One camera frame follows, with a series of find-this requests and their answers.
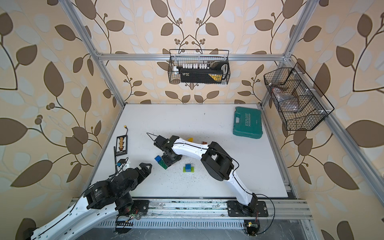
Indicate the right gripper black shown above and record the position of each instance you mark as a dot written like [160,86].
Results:
[168,162]

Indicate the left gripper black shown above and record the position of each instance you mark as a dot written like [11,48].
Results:
[142,177]

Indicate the dark green lego brick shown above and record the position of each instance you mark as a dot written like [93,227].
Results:
[163,164]

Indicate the lime green lego brick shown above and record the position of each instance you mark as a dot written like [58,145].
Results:
[190,172]

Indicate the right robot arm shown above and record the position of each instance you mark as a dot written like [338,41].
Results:
[216,161]

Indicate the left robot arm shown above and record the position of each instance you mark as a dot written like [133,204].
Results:
[101,201]

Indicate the black hex key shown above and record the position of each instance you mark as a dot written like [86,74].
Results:
[115,162]

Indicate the black bit holder card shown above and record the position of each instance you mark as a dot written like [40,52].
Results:
[121,145]

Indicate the green tool case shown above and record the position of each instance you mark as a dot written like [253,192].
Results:
[248,123]

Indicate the black box in basket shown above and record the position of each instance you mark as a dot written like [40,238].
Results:
[209,73]

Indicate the plastic bag in basket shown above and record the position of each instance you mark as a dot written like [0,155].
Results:
[287,102]

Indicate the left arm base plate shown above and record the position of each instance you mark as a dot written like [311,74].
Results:
[136,207]

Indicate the back wire basket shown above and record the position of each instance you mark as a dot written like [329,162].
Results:
[178,57]

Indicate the wire basket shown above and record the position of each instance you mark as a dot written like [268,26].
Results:
[178,57]
[314,105]

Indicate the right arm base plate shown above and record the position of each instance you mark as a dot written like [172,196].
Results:
[235,209]

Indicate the right wire basket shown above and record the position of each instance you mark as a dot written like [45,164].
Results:
[314,105]

